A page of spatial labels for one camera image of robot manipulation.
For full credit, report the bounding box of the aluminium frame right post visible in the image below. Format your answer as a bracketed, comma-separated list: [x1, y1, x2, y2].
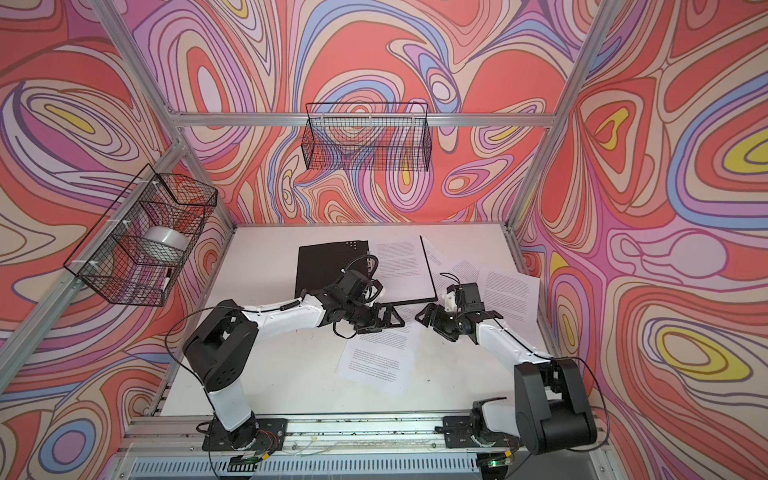
[506, 1, 624, 233]

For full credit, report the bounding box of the black wire basket wall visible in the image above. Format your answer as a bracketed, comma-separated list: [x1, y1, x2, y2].
[63, 165, 218, 307]
[301, 101, 432, 172]

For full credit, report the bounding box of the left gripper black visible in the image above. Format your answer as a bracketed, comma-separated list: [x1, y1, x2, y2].
[342, 304, 405, 337]

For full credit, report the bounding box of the black wire basket back wall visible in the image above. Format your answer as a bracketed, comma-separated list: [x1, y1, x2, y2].
[301, 101, 432, 172]

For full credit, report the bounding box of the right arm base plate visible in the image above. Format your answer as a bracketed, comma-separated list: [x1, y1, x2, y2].
[434, 414, 521, 450]

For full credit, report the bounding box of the aluminium front rail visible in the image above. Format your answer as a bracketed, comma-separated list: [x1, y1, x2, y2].
[116, 410, 613, 457]

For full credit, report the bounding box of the black wire basket left wall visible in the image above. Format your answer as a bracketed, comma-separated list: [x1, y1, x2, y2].
[63, 165, 218, 307]

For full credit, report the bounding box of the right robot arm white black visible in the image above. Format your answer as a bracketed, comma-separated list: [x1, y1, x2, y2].
[415, 283, 598, 455]

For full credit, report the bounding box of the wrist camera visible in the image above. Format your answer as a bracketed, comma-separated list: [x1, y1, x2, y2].
[443, 291, 458, 314]
[339, 269, 370, 298]

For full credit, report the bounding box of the aluminium frame back bar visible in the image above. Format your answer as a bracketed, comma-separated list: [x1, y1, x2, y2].
[170, 112, 556, 127]

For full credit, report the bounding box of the aluminium frame left post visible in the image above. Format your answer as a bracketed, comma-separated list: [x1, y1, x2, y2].
[89, 0, 235, 229]

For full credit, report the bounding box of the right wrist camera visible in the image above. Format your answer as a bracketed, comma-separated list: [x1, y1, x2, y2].
[443, 291, 458, 314]

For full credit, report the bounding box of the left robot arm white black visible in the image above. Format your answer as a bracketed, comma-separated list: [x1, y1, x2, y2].
[183, 269, 405, 451]

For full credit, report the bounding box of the white tape roll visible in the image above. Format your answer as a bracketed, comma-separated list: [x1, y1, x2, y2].
[140, 226, 189, 265]

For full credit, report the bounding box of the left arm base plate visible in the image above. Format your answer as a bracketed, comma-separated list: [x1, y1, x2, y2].
[197, 417, 288, 453]

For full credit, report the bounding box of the orange black folder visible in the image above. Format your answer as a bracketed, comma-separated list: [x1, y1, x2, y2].
[294, 235, 406, 297]

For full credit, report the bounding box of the white vented panel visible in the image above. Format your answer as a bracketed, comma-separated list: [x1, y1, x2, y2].
[118, 454, 480, 479]

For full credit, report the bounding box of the marker pen in basket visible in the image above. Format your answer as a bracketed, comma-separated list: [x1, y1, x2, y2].
[161, 270, 173, 297]

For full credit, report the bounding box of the printed paper sheet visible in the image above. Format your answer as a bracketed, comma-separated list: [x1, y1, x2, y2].
[479, 268, 544, 347]
[425, 241, 480, 293]
[336, 320, 423, 395]
[369, 235, 436, 305]

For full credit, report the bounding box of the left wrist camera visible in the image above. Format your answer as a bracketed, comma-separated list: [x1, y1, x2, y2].
[339, 269, 370, 298]

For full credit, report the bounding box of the aluminium frame post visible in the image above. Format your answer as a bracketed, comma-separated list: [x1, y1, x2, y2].
[89, 0, 235, 229]
[506, 1, 624, 233]

